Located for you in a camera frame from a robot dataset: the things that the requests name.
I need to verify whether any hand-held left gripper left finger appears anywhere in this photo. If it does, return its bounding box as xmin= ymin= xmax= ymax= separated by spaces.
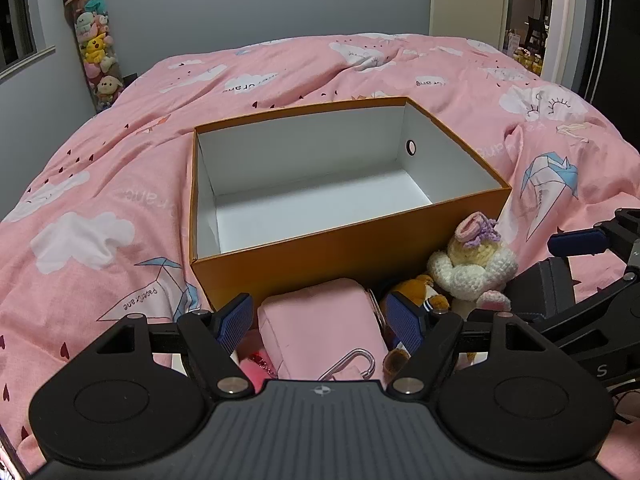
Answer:
xmin=95 ymin=294 xmax=255 ymax=401

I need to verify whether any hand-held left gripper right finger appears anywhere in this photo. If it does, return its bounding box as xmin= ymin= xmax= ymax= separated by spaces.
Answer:
xmin=385 ymin=290 xmax=546 ymax=401

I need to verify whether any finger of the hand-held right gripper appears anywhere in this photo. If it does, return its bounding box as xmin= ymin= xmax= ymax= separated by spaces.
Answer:
xmin=467 ymin=272 xmax=640 ymax=348
xmin=547 ymin=210 xmax=640 ymax=271

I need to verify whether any brown plush toy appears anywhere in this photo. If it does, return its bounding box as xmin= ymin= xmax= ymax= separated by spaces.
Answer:
xmin=381 ymin=274 xmax=451 ymax=376

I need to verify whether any silver carabiner clip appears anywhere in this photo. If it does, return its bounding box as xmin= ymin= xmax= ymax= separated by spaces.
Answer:
xmin=317 ymin=349 xmax=376 ymax=382

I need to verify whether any black box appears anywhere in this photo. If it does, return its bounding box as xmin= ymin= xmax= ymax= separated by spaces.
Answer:
xmin=515 ymin=256 xmax=578 ymax=318

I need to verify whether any orange cardboard box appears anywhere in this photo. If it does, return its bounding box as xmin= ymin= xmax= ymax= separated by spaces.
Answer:
xmin=190 ymin=96 xmax=513 ymax=313

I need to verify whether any pink fabric pouch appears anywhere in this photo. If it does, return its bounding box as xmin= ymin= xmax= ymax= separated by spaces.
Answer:
xmin=257 ymin=277 xmax=391 ymax=383

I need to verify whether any white crochet bunny doll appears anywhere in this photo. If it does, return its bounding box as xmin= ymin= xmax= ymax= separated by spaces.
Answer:
xmin=426 ymin=212 xmax=519 ymax=313

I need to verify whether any pink fluffy plush ball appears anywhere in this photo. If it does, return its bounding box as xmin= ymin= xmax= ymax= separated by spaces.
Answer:
xmin=239 ymin=357 xmax=273 ymax=393

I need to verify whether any row of yellow jars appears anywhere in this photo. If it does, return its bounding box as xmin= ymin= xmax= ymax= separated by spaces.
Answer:
xmin=507 ymin=30 xmax=546 ymax=73

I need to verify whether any pink printed blanket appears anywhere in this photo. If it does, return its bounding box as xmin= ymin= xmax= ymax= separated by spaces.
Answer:
xmin=0 ymin=32 xmax=640 ymax=480

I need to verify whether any dark wardrobe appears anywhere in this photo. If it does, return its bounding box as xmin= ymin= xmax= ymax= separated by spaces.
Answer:
xmin=580 ymin=0 xmax=640 ymax=151

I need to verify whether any grey door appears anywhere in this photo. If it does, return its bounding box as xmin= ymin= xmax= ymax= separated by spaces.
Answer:
xmin=430 ymin=0 xmax=558 ymax=51

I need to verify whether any clear tube of plush toys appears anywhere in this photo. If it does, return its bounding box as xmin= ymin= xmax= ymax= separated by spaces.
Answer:
xmin=65 ymin=0 xmax=126 ymax=113

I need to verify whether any window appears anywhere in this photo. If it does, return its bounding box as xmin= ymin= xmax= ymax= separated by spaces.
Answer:
xmin=0 ymin=0 xmax=56 ymax=78

